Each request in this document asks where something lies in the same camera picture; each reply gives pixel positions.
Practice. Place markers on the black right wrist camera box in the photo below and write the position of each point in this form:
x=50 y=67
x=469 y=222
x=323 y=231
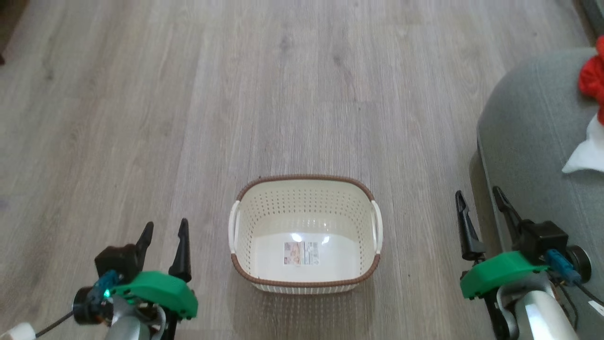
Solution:
x=542 y=238

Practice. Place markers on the black right wrist cylinder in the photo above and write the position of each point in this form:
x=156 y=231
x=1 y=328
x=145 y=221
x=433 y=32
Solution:
x=581 y=262

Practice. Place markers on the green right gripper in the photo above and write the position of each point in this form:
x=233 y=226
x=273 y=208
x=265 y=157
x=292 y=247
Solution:
x=500 y=274

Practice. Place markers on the black wrist cylinder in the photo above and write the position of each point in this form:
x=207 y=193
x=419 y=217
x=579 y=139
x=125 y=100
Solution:
x=85 y=307
x=581 y=262

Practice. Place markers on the dark grey baseboard strip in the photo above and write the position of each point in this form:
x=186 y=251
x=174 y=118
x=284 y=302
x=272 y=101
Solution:
x=594 y=12

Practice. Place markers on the grey fabric sofa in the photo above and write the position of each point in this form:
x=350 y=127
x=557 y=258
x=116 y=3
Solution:
x=533 y=141

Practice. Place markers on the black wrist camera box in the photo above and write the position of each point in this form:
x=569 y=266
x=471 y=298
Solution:
x=118 y=262
x=542 y=238

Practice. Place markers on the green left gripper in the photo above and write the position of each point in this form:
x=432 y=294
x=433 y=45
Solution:
x=160 y=292

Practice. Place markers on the red and white garment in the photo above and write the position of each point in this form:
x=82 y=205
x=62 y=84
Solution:
x=592 y=80

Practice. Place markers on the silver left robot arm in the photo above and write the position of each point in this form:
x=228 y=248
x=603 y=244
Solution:
x=127 y=323

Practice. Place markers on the black left wrist cylinder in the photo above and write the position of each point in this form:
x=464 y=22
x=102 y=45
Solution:
x=85 y=307

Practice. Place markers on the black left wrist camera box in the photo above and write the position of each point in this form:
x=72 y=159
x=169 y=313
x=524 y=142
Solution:
x=118 y=262

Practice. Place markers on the dark brown furniture edge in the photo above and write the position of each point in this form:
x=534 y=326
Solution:
x=7 y=19

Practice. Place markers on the blue right camera connector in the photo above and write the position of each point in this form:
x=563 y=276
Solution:
x=561 y=267

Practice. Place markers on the cream laundry basket brown rim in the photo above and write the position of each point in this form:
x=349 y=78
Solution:
x=306 y=208

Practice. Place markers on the printed sticker inside basket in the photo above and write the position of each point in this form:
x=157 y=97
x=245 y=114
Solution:
x=301 y=253

